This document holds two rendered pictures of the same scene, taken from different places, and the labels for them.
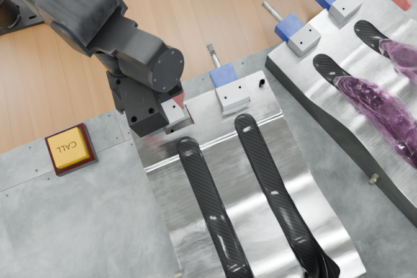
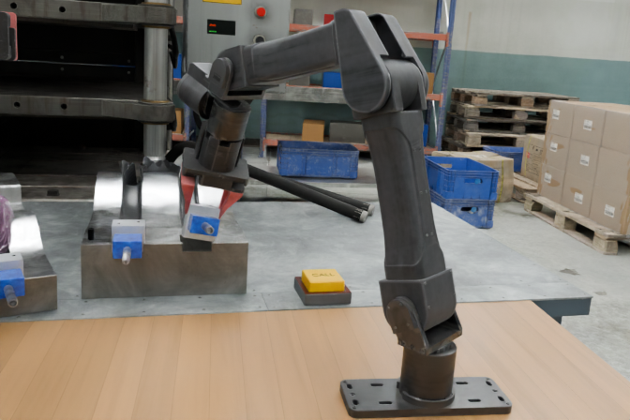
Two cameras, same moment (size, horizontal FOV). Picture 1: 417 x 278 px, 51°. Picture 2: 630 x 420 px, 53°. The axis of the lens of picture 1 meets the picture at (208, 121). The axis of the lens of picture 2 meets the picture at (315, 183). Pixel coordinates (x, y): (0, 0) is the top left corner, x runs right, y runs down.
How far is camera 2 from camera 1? 1.30 m
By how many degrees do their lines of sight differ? 93
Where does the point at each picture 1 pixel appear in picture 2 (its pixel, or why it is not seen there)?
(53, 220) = (344, 271)
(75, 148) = (313, 273)
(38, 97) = (364, 330)
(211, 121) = (161, 232)
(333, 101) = (24, 237)
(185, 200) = not seen: hidden behind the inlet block
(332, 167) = (56, 258)
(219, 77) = (133, 237)
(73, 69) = (315, 341)
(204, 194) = not seen: hidden behind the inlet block
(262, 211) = (150, 205)
